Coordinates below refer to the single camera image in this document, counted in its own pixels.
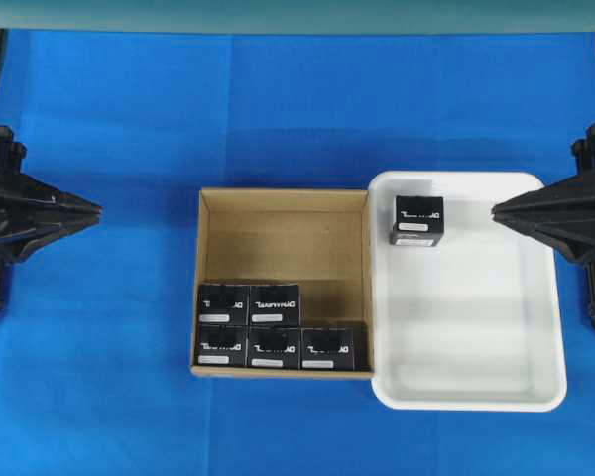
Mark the blue table cloth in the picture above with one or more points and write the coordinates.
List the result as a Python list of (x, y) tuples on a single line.
[(94, 341)]

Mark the black box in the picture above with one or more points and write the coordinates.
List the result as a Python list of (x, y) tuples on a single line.
[(274, 348), (418, 221), (275, 305), (221, 345), (334, 348), (223, 304)]

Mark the black box in tray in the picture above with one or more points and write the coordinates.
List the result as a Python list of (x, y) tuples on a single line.
[(418, 221)]

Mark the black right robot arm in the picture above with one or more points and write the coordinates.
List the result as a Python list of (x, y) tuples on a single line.
[(562, 215)]

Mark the brown cardboard box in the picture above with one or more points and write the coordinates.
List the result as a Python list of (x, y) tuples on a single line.
[(318, 239)]

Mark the white plastic tray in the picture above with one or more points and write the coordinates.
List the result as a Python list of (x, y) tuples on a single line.
[(472, 323)]

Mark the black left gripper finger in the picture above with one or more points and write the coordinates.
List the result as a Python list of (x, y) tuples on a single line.
[(43, 193), (25, 248)]

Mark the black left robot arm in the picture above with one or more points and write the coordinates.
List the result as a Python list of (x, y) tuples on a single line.
[(47, 216)]

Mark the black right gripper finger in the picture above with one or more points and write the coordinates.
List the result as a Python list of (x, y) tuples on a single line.
[(553, 199), (546, 231)]

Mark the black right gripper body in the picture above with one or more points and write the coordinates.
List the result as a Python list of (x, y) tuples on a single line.
[(577, 204)]

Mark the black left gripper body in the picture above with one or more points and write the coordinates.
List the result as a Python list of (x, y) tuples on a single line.
[(20, 233)]

